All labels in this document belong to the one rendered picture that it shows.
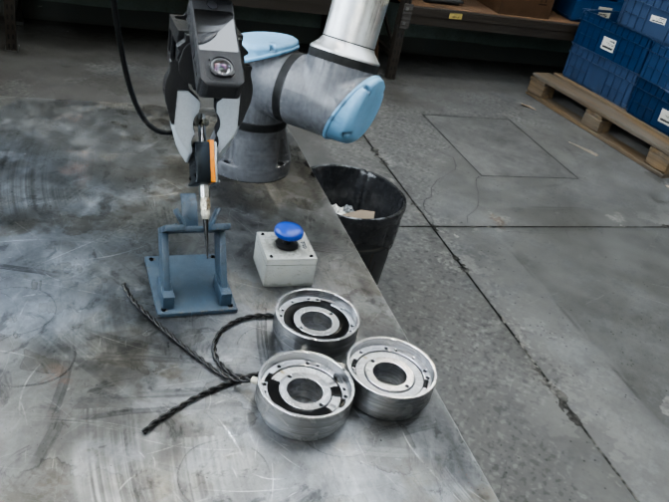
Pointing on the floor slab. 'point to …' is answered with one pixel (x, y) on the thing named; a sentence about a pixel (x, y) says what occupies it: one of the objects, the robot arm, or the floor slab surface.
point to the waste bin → (374, 257)
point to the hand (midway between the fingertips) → (202, 154)
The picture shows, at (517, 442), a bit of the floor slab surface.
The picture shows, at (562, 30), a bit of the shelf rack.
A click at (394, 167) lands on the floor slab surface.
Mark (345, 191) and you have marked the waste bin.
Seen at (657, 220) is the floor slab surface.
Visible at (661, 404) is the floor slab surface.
